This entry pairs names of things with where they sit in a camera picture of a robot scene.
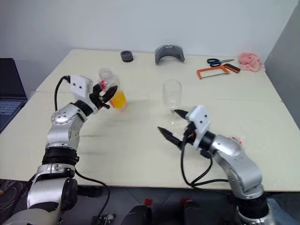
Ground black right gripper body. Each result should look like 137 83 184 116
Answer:
180 121 197 146

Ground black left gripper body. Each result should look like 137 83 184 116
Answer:
90 92 111 112

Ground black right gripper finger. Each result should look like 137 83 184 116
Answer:
174 109 188 120
157 127 183 149

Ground clear bottle with orange drink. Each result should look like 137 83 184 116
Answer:
98 67 128 111

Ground clear wine glass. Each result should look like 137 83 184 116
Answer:
162 79 183 125

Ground orange hacksaw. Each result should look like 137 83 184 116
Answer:
196 63 241 81

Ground grey curved plastic piece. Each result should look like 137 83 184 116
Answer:
154 44 186 66

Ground dark rounded shape red tab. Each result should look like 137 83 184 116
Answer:
180 197 207 225
126 198 153 225

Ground dark laptop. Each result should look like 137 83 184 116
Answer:
0 58 28 133

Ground pink crumpled cloth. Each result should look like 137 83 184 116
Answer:
238 52 267 72

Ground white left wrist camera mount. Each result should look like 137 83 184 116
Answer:
69 75 98 114

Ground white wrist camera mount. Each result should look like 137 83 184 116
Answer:
186 105 211 150
69 75 98 114

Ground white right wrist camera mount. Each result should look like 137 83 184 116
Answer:
186 105 211 150

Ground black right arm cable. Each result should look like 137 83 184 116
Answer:
180 135 233 188

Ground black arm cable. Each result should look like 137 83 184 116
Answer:
54 75 111 225
180 135 233 188

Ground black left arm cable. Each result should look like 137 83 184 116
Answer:
54 75 111 225

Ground blue handled scissors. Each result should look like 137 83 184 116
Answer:
206 58 235 68

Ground white floor cables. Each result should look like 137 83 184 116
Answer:
0 180 26 213

